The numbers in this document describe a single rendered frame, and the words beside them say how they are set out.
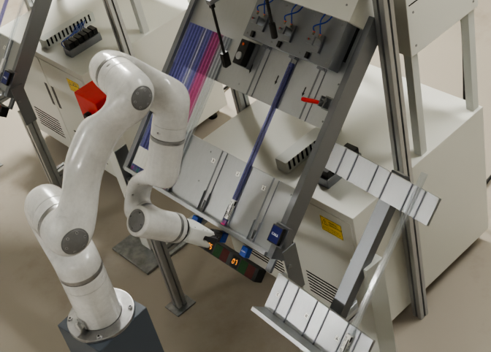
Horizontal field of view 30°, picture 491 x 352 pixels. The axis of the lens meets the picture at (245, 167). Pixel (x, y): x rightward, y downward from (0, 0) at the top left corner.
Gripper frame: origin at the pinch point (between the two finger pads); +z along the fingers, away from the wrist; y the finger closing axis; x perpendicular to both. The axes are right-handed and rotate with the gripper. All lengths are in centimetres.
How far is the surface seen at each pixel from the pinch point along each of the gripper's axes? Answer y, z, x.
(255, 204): 7.3, 2.5, 13.4
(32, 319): -94, 28, -74
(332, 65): 17, -2, 58
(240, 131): -41, 38, 27
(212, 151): -16.1, 2.5, 20.8
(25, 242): -135, 44, -58
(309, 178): 21.0, 2.9, 26.9
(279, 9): -8, -4, 67
